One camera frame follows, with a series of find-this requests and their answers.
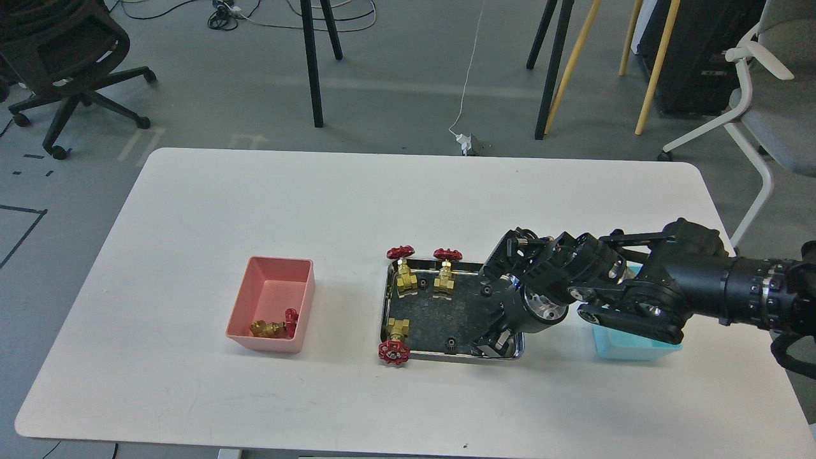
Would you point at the black office chair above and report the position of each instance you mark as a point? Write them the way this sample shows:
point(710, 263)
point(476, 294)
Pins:
point(65, 52)

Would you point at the blue plastic box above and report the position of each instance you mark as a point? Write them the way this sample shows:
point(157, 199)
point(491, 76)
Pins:
point(618, 345)

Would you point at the black tripod leg right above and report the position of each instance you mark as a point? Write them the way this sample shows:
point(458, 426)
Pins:
point(555, 58)

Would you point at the black tripod leg left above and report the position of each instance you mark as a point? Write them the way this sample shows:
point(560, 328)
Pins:
point(311, 53)

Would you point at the brass valve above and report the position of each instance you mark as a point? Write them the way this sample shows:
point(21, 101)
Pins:
point(283, 329)
point(444, 284)
point(406, 282)
point(394, 349)

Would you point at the black tripod leg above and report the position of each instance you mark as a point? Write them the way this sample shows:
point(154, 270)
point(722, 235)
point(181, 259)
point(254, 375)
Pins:
point(311, 53)
point(555, 58)

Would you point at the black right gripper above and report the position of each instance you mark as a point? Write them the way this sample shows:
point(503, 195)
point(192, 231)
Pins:
point(531, 309)

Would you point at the white grey chair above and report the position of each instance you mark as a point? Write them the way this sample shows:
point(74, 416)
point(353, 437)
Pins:
point(775, 99)

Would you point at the wooden leg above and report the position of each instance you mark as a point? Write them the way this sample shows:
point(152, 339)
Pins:
point(659, 58)
point(573, 58)

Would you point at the wooden leg right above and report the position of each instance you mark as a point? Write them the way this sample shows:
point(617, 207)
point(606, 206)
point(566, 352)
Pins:
point(659, 58)

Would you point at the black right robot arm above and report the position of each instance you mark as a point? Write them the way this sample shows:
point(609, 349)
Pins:
point(650, 284)

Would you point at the small black gear bottom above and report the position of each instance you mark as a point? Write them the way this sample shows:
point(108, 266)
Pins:
point(450, 345)

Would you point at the white power adapter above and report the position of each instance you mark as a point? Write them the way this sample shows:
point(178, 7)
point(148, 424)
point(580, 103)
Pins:
point(469, 144)

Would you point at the pink plastic box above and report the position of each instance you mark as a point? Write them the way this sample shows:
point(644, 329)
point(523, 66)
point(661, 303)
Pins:
point(269, 287)

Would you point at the metal tray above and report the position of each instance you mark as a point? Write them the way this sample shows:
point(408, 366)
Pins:
point(465, 316)

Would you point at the wooden leg left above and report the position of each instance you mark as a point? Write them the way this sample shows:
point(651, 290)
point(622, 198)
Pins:
point(573, 58)

